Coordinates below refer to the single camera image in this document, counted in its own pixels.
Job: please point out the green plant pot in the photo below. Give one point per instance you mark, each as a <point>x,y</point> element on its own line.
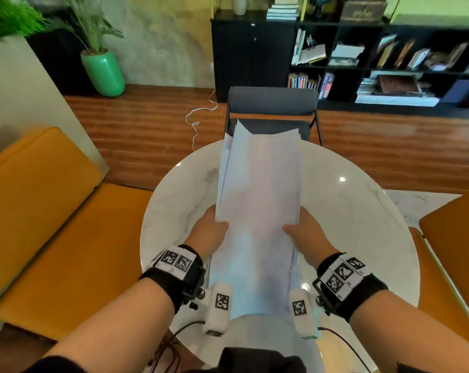
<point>103,73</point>

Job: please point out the person's black clothing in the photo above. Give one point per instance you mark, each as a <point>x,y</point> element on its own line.
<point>257,361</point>

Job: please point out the black bookshelf cabinet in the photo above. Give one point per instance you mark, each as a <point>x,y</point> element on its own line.
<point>250,54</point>

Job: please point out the white planter partition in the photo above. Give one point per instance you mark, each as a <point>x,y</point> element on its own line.
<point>28,97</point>

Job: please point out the green palm plant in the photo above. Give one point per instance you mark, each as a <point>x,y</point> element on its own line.
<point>88,25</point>

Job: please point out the person's right hand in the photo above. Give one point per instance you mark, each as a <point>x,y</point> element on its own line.
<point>310,238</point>

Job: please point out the row of leaning books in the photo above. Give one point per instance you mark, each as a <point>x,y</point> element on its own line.
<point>417,54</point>

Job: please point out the blue box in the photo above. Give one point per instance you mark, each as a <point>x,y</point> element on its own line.
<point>461,93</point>

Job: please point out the person's left hand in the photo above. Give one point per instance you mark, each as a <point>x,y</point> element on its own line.
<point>205,235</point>

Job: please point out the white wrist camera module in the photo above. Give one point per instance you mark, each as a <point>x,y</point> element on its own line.
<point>219,310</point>
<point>303,314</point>

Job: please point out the person's right forearm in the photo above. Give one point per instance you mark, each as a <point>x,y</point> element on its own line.
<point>409,337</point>

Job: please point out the person's right thumb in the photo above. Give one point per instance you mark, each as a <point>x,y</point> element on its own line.
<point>292,230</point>

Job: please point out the white vase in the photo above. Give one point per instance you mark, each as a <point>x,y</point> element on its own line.
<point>239,4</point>

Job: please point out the orange cushioned bench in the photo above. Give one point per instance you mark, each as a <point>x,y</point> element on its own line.
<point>55,236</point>

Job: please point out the pile of magazines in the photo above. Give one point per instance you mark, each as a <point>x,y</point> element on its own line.
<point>393,99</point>

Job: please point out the green leafy plant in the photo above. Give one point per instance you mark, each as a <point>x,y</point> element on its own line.
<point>9,15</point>

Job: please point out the brown box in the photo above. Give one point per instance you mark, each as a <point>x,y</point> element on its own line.
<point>363,10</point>

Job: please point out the person's left thumb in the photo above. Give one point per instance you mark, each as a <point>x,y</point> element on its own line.
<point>222,228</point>

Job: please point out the stack of white paper sheets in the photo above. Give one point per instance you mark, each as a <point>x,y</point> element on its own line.
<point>259,213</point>

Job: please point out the person's left forearm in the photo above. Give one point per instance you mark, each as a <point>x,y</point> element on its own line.
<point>114,330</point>

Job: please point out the orange cushioned seat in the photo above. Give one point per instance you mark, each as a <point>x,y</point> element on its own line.
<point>452,260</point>

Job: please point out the globe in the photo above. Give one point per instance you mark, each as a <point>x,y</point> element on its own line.
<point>323,3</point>

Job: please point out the brown book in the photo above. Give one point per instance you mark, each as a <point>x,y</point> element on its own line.
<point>398,84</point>

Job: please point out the upright books with open booklet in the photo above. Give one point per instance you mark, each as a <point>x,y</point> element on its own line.
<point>306,48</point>

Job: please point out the stack of books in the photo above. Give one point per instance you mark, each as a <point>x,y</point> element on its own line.
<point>283,12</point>

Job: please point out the pile of white papers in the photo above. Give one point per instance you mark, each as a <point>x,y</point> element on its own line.
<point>346,54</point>

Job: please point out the row of upright colourful books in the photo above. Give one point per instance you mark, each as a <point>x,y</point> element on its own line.
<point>308,81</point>

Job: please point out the grey chair with black frame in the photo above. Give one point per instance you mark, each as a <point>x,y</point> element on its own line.
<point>271,100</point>

